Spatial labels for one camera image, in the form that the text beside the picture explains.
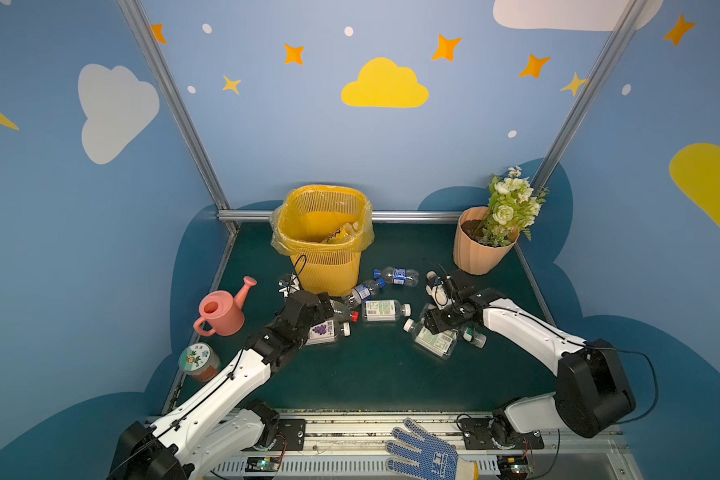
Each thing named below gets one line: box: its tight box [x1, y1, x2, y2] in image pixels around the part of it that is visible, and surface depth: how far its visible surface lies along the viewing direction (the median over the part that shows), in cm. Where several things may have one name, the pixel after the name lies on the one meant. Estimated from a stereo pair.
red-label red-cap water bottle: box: [330, 299, 360, 323], surface depth 95 cm
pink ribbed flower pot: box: [453, 206, 520, 275], surface depth 103 cm
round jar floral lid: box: [178, 342, 220, 382], surface depth 80 cm
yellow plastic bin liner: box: [270, 185, 374, 255], surface depth 94 cm
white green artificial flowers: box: [479, 166, 550, 247], surface depth 93 cm
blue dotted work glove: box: [386, 418, 479, 480], surface depth 72 cm
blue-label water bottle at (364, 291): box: [348, 278, 387, 305], surface depth 100 cm
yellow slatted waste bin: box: [277, 185, 367, 297], surface depth 95 cm
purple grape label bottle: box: [305, 319, 336, 346], surface depth 90 cm
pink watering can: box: [193, 276, 257, 337], surface depth 88 cm
